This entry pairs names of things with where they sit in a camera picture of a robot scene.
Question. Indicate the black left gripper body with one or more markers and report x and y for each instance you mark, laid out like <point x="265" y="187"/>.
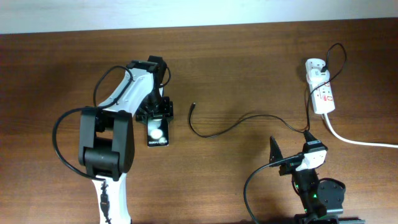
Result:
<point x="156" y="106"/>

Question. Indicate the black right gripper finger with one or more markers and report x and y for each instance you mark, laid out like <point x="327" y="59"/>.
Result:
<point x="275" y="153"/>
<point x="308" y="136"/>

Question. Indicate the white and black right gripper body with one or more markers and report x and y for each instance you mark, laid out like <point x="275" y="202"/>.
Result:
<point x="291" y="167"/>

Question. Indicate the black and cream flip phone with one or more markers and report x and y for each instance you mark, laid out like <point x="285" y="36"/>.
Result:
<point x="157" y="133"/>

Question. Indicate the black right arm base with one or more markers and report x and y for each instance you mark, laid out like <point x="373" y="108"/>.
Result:
<point x="331" y="195"/>

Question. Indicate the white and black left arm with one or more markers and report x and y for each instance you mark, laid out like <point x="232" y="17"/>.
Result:
<point x="106" y="147"/>

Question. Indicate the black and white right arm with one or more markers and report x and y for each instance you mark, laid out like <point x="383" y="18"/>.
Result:
<point x="306" y="183"/>

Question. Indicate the white USB charger plug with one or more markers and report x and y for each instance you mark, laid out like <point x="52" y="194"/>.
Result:
<point x="315" y="75"/>

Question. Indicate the white power strip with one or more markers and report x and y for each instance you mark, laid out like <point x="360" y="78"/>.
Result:
<point x="322" y="98"/>

